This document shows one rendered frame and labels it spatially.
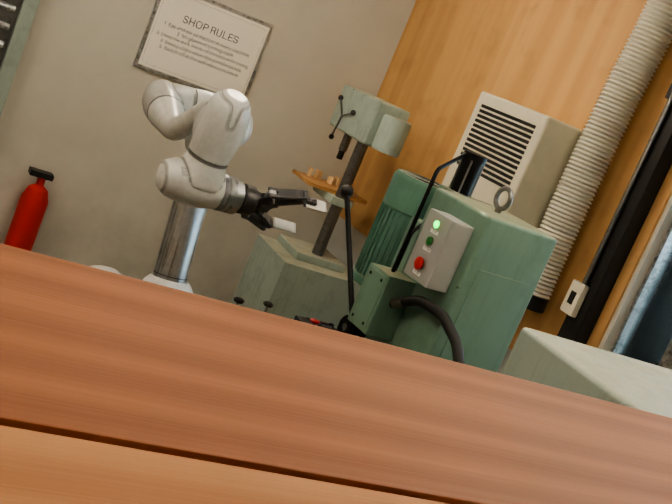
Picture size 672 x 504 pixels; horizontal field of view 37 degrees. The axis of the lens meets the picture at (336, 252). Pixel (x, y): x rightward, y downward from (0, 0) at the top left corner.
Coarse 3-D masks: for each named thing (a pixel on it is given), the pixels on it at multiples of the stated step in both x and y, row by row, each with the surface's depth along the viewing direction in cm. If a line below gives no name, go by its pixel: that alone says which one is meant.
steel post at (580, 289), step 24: (648, 144) 372; (648, 168) 372; (624, 192) 379; (648, 192) 371; (624, 216) 376; (624, 240) 375; (600, 264) 380; (576, 288) 384; (600, 288) 378; (576, 312) 383; (600, 312) 382; (576, 336) 382
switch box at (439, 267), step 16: (432, 208) 227; (432, 224) 225; (448, 224) 221; (464, 224) 222; (448, 240) 220; (464, 240) 222; (416, 256) 227; (432, 256) 222; (448, 256) 222; (432, 272) 222; (448, 272) 223; (432, 288) 223
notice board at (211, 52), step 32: (160, 0) 513; (192, 0) 519; (160, 32) 518; (192, 32) 525; (224, 32) 531; (256, 32) 538; (160, 64) 524; (192, 64) 530; (224, 64) 537; (256, 64) 544
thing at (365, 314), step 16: (368, 272) 237; (384, 272) 232; (400, 272) 239; (368, 288) 236; (384, 288) 231; (400, 288) 233; (368, 304) 234; (384, 304) 232; (352, 320) 238; (368, 320) 233; (384, 320) 234; (384, 336) 236
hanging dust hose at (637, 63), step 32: (640, 32) 380; (640, 64) 380; (608, 96) 386; (640, 96) 387; (608, 128) 385; (576, 160) 391; (608, 160) 390; (576, 192) 390; (544, 224) 397; (576, 224) 394; (544, 288) 396
